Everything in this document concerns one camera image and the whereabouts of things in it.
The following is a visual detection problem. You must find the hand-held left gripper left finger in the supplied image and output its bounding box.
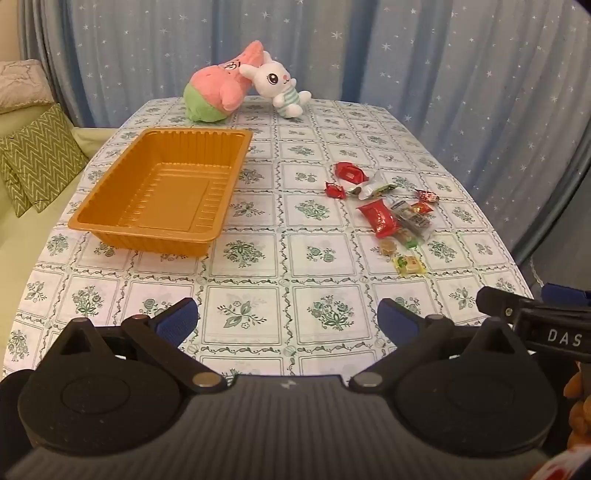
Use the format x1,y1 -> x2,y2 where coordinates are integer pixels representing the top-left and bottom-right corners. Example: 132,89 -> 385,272
44,298 -> 229,395

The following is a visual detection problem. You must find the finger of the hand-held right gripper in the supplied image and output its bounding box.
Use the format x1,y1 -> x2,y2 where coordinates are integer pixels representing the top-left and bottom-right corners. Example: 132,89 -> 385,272
541,282 -> 591,304
475,285 -> 525,325

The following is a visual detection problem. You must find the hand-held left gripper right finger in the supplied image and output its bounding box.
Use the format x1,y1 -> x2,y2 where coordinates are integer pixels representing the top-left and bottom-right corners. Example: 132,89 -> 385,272
348,298 -> 533,394

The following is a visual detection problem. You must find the yellow green candy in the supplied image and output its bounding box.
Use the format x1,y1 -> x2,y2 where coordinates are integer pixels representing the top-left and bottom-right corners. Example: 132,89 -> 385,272
392,255 -> 426,276

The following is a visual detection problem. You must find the transparent snack packet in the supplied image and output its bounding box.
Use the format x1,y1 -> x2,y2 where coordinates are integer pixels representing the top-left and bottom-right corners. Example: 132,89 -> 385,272
390,199 -> 432,241

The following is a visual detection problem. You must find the red snack packet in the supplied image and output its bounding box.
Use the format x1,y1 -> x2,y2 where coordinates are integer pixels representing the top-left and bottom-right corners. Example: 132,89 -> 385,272
356,198 -> 400,239

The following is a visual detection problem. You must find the orange plastic tray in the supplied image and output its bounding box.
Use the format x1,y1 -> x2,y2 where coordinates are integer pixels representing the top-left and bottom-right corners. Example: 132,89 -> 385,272
68,128 -> 254,258

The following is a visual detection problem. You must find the white green snack packet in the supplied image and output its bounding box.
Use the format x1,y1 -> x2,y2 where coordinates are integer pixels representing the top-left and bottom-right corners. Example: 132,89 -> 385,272
347,169 -> 400,200

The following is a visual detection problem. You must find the person's right hand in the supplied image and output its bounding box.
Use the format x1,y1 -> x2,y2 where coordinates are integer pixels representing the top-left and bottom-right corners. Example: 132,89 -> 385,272
564,362 -> 591,446

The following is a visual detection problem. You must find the green floral checked tablecloth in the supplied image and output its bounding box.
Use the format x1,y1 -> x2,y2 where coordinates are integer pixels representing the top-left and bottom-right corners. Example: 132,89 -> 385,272
2,98 -> 536,379

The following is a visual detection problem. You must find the red white patterned clothing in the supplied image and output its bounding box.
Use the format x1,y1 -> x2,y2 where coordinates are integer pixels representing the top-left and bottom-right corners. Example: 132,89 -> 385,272
529,449 -> 591,480

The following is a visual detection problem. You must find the large red wrapped candy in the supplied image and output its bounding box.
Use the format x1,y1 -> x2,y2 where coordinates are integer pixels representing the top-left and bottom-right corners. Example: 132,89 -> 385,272
333,161 -> 368,183

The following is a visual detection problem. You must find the light green sofa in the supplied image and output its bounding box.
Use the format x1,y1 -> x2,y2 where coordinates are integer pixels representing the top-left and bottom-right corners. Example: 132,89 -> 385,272
0,111 -> 117,379

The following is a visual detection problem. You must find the green zigzag pillow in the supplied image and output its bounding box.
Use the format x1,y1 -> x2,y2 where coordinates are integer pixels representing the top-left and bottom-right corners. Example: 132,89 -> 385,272
0,152 -> 29,219
0,102 -> 90,214

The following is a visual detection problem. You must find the pink star plush toy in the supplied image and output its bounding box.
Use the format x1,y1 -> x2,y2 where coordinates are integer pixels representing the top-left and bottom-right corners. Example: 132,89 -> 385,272
183,41 -> 265,123

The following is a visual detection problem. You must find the blue star-print curtain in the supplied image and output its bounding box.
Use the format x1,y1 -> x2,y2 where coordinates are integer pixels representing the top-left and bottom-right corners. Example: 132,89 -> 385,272
18,0 -> 591,296

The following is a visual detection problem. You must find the white rabbit plush toy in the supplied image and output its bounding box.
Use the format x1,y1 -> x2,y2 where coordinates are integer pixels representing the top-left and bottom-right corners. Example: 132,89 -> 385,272
238,51 -> 312,118

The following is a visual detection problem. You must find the beige embroidered pillow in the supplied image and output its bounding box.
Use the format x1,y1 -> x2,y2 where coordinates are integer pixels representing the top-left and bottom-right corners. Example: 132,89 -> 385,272
0,59 -> 55,115

